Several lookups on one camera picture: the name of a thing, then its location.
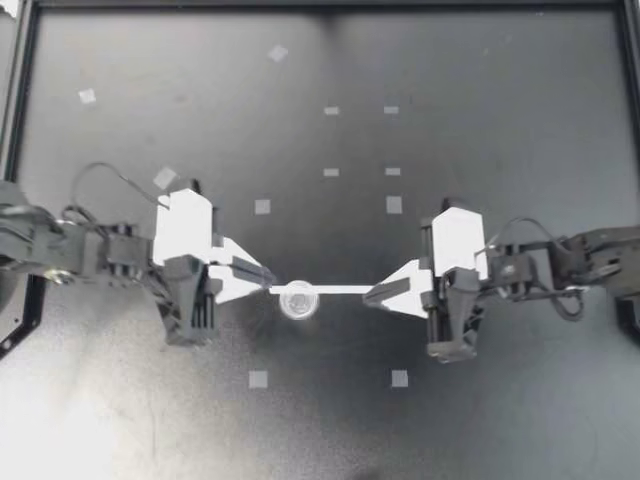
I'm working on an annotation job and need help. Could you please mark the small clear plastic cup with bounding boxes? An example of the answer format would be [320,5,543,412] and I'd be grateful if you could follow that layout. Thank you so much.
[278,279,319,322]

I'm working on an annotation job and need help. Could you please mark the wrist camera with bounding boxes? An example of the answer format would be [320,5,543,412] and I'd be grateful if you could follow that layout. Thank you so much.
[430,207,487,279]
[152,188,216,266]

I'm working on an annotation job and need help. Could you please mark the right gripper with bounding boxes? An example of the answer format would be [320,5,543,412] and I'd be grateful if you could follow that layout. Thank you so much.
[363,198,485,365]

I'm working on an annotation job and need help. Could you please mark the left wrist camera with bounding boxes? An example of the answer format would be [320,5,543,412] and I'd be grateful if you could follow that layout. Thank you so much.
[152,188,216,266]

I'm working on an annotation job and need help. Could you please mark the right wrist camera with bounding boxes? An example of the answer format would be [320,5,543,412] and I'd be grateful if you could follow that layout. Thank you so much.
[430,207,487,279]

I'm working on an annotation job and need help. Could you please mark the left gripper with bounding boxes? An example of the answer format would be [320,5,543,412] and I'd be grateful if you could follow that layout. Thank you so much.
[158,199,277,349]

